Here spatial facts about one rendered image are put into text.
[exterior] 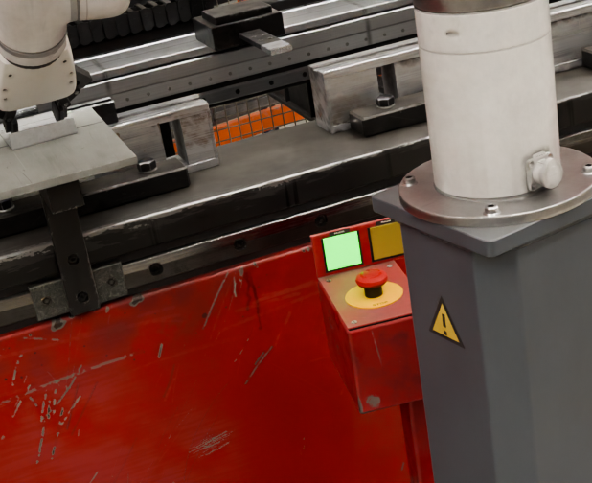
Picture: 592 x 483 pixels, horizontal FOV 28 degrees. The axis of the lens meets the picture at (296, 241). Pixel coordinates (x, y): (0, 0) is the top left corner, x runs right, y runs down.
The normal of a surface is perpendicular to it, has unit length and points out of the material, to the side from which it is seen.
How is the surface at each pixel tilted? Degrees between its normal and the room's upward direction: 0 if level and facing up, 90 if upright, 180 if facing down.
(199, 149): 90
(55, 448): 90
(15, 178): 0
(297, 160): 0
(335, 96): 90
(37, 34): 131
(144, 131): 90
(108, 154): 0
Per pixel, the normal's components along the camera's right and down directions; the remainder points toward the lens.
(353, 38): 0.36, 0.32
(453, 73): -0.60, 0.40
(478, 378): -0.83, 0.33
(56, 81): 0.47, 0.81
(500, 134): -0.01, 0.39
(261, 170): -0.15, -0.91
